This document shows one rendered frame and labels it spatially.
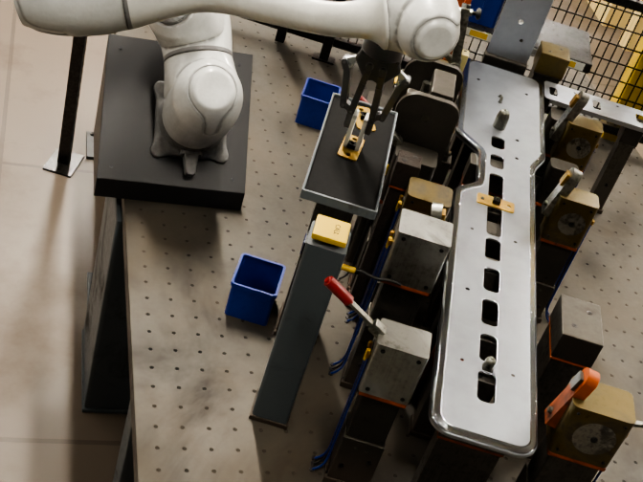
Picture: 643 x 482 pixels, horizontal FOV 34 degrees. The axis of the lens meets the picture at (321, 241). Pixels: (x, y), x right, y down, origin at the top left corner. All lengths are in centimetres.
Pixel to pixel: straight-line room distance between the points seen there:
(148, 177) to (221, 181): 17
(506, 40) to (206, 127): 98
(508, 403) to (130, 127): 113
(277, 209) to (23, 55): 200
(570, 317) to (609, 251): 89
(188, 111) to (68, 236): 128
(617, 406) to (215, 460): 72
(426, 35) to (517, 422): 66
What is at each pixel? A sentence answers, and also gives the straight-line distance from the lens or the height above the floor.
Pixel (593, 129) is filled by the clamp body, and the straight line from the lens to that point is 267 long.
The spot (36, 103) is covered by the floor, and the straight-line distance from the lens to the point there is 408.
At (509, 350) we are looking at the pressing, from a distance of 195.
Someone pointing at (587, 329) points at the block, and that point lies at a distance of 203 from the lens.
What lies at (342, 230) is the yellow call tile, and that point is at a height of 116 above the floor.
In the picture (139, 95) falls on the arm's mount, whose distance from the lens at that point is 252.
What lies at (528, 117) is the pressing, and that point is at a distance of 270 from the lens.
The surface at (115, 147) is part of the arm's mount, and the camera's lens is 248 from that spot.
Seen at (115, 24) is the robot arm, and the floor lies 136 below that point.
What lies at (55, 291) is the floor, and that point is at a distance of 327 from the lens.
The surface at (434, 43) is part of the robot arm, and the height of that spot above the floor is 152.
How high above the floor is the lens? 220
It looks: 36 degrees down
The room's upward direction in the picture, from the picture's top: 18 degrees clockwise
